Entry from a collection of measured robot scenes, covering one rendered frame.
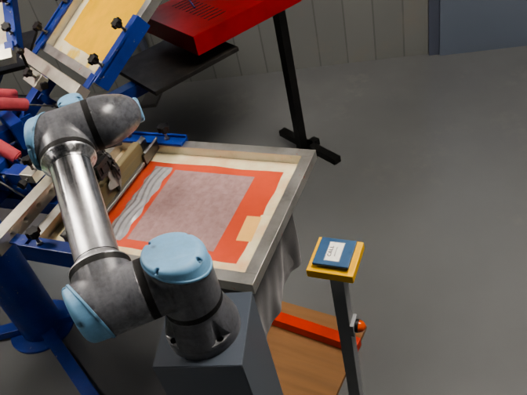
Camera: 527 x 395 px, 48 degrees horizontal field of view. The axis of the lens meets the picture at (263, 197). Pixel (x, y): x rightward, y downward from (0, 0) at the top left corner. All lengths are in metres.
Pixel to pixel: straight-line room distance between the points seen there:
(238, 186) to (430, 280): 1.22
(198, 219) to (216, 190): 0.13
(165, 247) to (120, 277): 0.09
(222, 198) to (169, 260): 0.86
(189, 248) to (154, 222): 0.83
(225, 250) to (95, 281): 0.70
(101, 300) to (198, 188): 0.96
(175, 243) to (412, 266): 1.92
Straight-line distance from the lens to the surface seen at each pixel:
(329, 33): 4.35
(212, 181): 1.96
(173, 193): 1.96
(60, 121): 1.31
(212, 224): 1.80
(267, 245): 1.64
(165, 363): 1.20
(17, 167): 2.26
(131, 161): 2.04
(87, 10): 2.79
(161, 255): 1.05
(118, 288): 1.06
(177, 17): 2.82
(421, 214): 3.12
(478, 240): 2.99
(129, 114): 1.34
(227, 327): 1.16
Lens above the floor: 2.14
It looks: 40 degrees down
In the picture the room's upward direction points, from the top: 14 degrees counter-clockwise
